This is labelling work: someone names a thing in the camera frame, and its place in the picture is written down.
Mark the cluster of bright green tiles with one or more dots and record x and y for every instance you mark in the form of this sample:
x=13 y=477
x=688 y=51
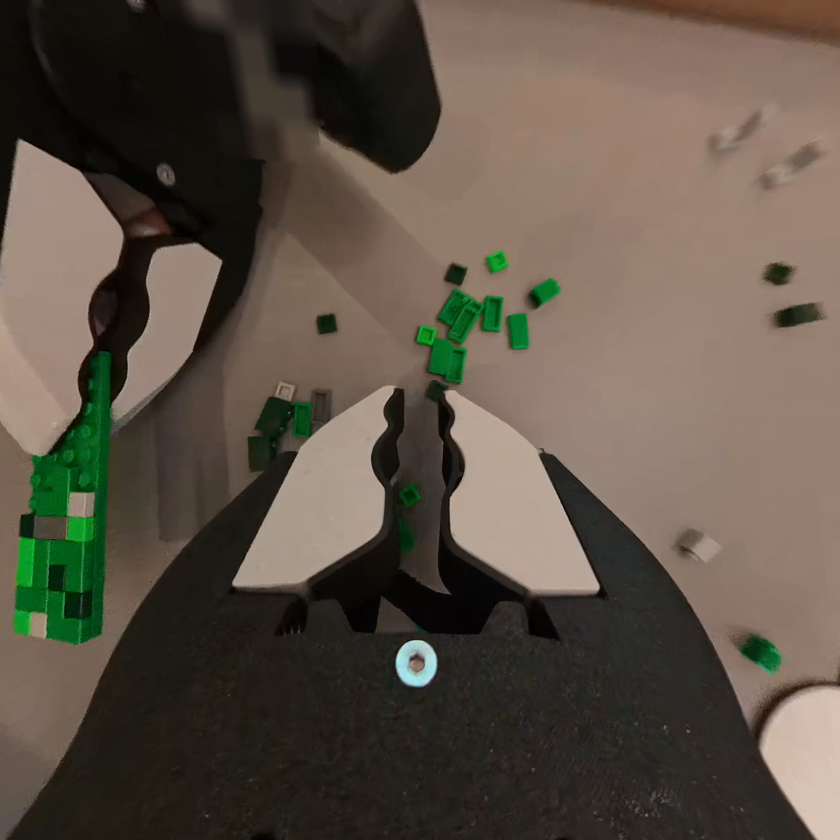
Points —
x=459 y=321

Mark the dark green slope brick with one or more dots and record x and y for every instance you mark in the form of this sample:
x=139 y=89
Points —
x=261 y=453
x=272 y=415

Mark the dark grey tile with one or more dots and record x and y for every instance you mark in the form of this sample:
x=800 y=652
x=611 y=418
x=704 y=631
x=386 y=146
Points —
x=321 y=403

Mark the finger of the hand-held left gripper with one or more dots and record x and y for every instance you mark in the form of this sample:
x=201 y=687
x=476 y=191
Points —
x=46 y=295
x=177 y=308

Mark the green brick wall build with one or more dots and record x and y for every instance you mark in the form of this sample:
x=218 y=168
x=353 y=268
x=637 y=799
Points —
x=65 y=558

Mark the bright green oblong tile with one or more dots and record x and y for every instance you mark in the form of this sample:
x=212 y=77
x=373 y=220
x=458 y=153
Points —
x=302 y=420

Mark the small light grey tile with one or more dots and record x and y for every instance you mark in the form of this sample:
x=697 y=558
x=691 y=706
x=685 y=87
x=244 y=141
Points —
x=285 y=390

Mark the small dark green tile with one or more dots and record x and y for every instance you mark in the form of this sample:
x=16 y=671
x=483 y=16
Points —
x=455 y=274
x=436 y=391
x=326 y=323

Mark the white round container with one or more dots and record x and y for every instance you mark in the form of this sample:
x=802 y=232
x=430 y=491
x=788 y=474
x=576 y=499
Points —
x=807 y=754

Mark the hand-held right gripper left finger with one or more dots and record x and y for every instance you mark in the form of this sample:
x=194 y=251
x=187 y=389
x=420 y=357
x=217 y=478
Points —
x=321 y=505

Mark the grey brick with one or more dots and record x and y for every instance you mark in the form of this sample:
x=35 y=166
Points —
x=787 y=167
x=699 y=546
x=735 y=133

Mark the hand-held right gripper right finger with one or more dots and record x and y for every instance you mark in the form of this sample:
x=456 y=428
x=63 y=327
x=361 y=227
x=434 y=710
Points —
x=518 y=518

